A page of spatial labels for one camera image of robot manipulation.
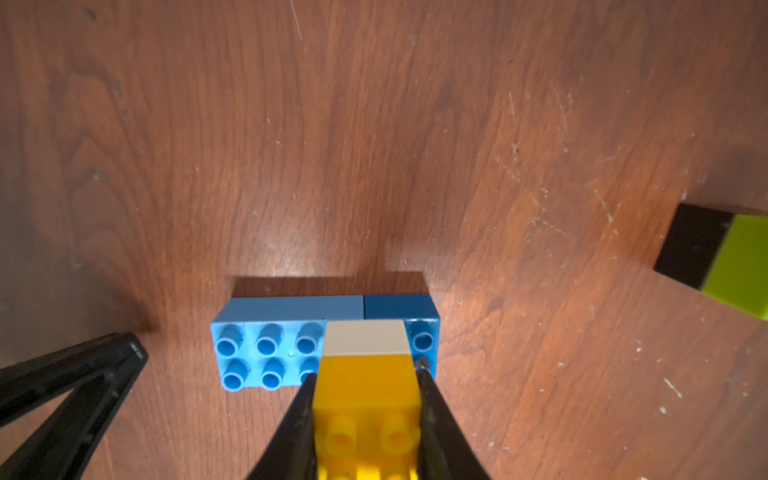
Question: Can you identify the green lego brick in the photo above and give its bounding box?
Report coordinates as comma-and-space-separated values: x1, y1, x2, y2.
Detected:
701, 214, 768, 321

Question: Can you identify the dark blue lego brick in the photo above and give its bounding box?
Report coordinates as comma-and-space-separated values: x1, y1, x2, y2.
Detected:
364, 294, 441, 378

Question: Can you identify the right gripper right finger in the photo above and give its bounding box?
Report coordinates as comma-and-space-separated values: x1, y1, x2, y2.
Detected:
415, 357, 490, 480

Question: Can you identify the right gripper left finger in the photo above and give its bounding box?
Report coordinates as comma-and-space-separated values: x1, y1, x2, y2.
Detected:
247, 373, 318, 480

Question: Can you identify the yellow lego brick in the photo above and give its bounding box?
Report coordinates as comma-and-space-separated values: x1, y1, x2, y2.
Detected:
312, 355, 422, 479

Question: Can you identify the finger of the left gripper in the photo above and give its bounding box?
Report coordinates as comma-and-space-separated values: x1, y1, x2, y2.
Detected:
1, 333, 141, 426
1, 354, 147, 479

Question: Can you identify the light blue long lego brick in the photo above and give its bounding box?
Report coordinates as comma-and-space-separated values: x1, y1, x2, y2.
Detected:
210, 295, 364, 392

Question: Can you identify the black lego brick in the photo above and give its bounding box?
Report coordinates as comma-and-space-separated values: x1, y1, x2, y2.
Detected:
653, 203, 735, 291

